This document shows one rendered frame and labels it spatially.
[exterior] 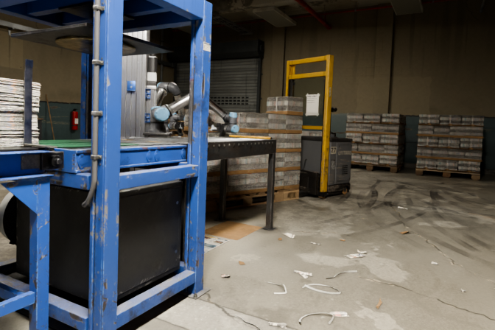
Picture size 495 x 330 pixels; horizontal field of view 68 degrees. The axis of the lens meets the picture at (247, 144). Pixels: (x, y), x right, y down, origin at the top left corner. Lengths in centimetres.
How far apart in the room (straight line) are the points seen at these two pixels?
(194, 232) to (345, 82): 892
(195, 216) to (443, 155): 703
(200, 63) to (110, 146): 71
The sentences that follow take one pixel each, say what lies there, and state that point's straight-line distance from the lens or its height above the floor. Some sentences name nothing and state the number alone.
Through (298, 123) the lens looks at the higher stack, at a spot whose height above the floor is 97.
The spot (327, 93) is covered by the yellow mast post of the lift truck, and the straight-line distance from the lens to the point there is 481.
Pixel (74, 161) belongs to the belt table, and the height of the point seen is 75.
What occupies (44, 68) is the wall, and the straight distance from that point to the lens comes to 1033.
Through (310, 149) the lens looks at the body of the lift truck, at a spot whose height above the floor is 62.
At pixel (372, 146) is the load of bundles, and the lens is 868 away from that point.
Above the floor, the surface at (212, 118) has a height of 97.
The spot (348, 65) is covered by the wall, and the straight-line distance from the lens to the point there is 1061.
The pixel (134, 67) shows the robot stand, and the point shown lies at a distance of 357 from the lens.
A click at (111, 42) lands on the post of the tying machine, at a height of 121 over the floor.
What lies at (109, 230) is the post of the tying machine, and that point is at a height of 49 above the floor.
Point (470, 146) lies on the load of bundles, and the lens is 852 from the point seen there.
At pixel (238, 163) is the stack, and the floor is 50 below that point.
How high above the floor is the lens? 92
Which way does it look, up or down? 3 degrees down
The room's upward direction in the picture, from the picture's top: 2 degrees clockwise
